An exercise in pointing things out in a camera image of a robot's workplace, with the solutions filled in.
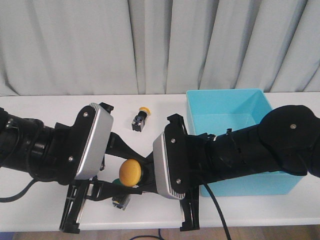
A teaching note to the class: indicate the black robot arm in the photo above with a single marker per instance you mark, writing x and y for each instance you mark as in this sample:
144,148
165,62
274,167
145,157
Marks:
16,138
287,139

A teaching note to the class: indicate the green button upright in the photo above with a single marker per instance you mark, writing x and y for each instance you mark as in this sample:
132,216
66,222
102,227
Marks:
121,201

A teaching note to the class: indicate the grey curtain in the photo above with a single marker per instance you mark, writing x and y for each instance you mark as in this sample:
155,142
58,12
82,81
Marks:
115,47

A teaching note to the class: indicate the blue plastic box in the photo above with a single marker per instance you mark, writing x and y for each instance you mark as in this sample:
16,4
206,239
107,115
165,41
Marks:
213,111

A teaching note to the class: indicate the yellow button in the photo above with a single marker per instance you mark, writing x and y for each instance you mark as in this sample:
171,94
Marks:
139,121
130,173

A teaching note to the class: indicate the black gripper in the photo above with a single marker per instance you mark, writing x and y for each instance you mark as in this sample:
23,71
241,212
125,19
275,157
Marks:
195,153
56,155

